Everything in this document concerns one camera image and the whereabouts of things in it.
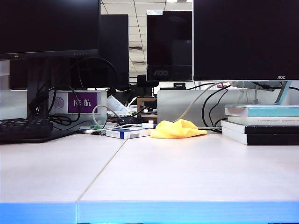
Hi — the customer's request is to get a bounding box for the yellow microfibre rag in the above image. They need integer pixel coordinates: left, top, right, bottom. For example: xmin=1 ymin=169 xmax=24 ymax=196
xmin=150 ymin=119 xmax=208 ymax=139

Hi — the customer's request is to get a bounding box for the small wooden box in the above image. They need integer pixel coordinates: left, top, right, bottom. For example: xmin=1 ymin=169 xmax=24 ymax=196
xmin=136 ymin=97 xmax=158 ymax=118

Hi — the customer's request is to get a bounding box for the grey desk partition panel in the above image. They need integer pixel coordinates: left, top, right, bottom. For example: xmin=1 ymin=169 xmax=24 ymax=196
xmin=157 ymin=89 xmax=299 ymax=128

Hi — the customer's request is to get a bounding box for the white and blue box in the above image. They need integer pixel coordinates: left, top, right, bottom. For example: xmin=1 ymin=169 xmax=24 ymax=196
xmin=106 ymin=127 xmax=153 ymax=140

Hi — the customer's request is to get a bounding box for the white paper packet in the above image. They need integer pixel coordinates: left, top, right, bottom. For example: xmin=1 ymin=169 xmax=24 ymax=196
xmin=107 ymin=95 xmax=128 ymax=113

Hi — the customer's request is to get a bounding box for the small green circuit board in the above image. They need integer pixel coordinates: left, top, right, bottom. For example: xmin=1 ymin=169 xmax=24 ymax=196
xmin=79 ymin=125 xmax=107 ymax=136

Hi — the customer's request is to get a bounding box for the purple name plate holder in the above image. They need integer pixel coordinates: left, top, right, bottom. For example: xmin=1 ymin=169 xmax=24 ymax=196
xmin=49 ymin=90 xmax=107 ymax=115

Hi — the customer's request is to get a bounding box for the black AOC monitor rear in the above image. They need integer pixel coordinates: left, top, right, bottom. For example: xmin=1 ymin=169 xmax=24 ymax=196
xmin=146 ymin=10 xmax=193 ymax=82

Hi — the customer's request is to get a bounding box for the plain black monitor rear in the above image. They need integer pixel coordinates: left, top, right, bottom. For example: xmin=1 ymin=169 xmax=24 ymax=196
xmin=100 ymin=14 xmax=130 ymax=89

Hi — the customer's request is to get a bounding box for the black monitor stand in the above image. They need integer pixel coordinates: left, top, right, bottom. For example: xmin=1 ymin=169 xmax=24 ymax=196
xmin=27 ymin=57 xmax=79 ymax=143

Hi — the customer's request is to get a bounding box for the teal-covered book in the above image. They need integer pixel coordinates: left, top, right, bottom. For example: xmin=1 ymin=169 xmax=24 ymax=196
xmin=224 ymin=104 xmax=299 ymax=118

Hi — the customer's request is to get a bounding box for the white-spined book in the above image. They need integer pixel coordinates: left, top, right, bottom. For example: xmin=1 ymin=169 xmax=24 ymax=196
xmin=228 ymin=116 xmax=299 ymax=126

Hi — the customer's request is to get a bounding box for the white-edged AOC monitor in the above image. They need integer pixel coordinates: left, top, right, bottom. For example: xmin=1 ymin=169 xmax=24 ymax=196
xmin=193 ymin=0 xmax=299 ymax=82

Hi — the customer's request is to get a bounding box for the thin black-spined book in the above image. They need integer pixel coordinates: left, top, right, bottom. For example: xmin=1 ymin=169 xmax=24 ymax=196
xmin=221 ymin=119 xmax=299 ymax=135

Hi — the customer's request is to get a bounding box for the black keyboard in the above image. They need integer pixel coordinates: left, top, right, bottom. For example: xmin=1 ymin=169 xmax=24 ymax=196
xmin=0 ymin=118 xmax=54 ymax=140

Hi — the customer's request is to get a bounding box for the black-bezel computer monitor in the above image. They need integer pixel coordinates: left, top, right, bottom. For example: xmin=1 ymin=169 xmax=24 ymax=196
xmin=0 ymin=0 xmax=101 ymax=61

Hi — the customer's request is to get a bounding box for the silver monitor stand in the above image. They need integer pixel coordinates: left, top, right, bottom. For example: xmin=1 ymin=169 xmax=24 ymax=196
xmin=230 ymin=80 xmax=299 ymax=105

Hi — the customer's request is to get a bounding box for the frosted desk partition panel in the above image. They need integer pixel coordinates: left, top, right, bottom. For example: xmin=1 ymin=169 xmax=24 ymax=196
xmin=0 ymin=90 xmax=28 ymax=120

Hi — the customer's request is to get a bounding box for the beige monitor cable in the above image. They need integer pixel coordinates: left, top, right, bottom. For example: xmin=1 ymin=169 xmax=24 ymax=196
xmin=172 ymin=81 xmax=226 ymax=123

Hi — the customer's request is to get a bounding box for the black monitor power cable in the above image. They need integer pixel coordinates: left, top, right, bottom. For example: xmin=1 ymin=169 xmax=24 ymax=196
xmin=202 ymin=85 xmax=232 ymax=133

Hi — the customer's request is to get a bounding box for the white looped cable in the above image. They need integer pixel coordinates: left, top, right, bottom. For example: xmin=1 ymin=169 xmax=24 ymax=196
xmin=92 ymin=105 xmax=122 ymax=130

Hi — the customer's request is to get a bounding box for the black looped cable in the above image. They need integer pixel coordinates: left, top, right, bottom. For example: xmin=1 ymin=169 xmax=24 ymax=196
xmin=48 ymin=84 xmax=82 ymax=124

